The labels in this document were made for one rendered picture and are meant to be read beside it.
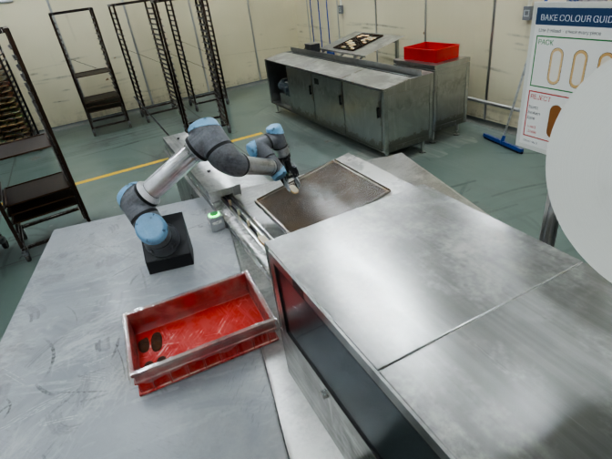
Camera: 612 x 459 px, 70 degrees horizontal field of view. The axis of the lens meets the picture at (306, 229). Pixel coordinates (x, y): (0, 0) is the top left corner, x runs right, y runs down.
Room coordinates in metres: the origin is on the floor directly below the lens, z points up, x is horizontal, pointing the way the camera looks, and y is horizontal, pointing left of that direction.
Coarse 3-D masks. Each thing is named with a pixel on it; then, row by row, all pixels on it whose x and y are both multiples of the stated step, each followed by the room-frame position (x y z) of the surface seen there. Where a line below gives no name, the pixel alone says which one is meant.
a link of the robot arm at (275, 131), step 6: (270, 126) 2.01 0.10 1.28; (276, 126) 1.99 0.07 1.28; (270, 132) 1.98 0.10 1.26; (276, 132) 1.97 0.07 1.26; (282, 132) 1.99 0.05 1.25; (270, 138) 1.96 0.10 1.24; (276, 138) 1.97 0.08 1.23; (282, 138) 1.99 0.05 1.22; (276, 144) 1.97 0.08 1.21; (282, 144) 1.98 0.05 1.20
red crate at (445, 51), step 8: (408, 48) 5.17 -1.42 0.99; (416, 48) 5.05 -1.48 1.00; (424, 48) 5.40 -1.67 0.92; (432, 48) 5.32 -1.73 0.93; (440, 48) 5.20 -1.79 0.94; (448, 48) 4.89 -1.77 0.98; (456, 48) 4.95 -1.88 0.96; (408, 56) 5.17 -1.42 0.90; (416, 56) 5.06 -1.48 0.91; (424, 56) 4.95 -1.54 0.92; (432, 56) 4.85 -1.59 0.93; (440, 56) 4.83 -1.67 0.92; (448, 56) 4.89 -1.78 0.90; (456, 56) 4.95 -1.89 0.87
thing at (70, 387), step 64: (64, 256) 1.87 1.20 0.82; (128, 256) 1.79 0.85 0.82; (64, 320) 1.37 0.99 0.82; (0, 384) 1.07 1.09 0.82; (64, 384) 1.03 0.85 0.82; (128, 384) 0.99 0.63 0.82; (192, 384) 0.96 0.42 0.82; (256, 384) 0.92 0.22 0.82; (0, 448) 0.82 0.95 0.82; (64, 448) 0.79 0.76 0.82; (128, 448) 0.77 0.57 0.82; (192, 448) 0.74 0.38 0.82; (256, 448) 0.71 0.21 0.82
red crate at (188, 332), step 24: (216, 312) 1.28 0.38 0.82; (240, 312) 1.26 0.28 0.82; (144, 336) 1.21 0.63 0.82; (168, 336) 1.19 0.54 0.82; (192, 336) 1.17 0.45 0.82; (216, 336) 1.16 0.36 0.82; (264, 336) 1.08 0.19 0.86; (144, 360) 1.09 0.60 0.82; (216, 360) 1.03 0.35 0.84; (144, 384) 0.95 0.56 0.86; (168, 384) 0.96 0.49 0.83
